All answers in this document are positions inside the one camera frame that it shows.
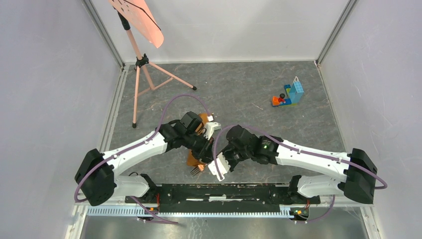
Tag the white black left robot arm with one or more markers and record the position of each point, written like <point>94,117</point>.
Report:
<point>100,175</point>

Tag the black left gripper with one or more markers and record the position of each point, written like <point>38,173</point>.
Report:
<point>205,154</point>

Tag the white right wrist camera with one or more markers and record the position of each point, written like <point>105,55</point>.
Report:
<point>219,167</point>

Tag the colourful toy brick build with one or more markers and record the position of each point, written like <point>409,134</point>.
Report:
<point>291,95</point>

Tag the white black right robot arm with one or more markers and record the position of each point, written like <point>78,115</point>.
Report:
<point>353,175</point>

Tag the orange cloth napkin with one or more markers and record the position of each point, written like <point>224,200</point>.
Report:
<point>191,161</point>

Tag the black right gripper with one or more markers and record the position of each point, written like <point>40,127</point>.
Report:
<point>225,153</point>

